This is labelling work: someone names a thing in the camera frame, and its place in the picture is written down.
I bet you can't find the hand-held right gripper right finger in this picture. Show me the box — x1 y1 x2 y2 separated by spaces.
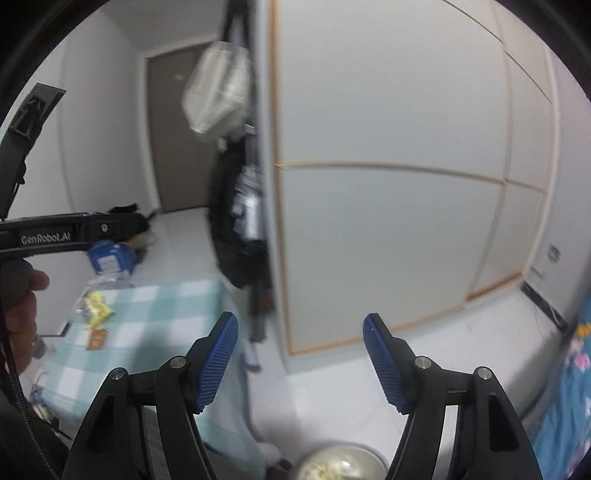
362 313 543 480

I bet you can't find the yellow plastic bag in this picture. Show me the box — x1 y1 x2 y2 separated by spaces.
76 292 115 328

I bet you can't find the person's black jacket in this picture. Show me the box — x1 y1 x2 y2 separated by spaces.
0 360 70 480

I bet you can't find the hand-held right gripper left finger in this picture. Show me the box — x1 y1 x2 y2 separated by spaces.
68 311 239 480

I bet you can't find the blue cardboard box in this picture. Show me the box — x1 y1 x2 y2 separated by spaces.
88 240 139 276

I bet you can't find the teal checkered tablecloth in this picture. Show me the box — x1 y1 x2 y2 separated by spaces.
34 277 269 467

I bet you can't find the grey entrance door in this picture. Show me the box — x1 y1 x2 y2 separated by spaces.
145 46 222 214

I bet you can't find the silver folding umbrella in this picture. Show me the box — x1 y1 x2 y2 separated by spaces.
233 166 266 241

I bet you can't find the white shoulder bag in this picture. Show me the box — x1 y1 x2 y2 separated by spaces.
181 41 254 144

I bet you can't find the metal bowl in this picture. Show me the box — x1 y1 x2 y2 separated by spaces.
294 442 389 480

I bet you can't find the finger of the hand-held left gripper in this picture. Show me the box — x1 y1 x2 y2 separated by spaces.
44 211 150 243

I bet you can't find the person's left hand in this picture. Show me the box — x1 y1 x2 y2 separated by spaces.
0 259 51 374

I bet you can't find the blue printed bedsheet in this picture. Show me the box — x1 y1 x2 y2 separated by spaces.
531 295 591 480

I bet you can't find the black hanging backpack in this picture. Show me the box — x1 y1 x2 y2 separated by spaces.
207 138 269 289

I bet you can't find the white wardrobe wooden trim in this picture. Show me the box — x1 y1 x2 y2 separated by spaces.
256 0 561 358

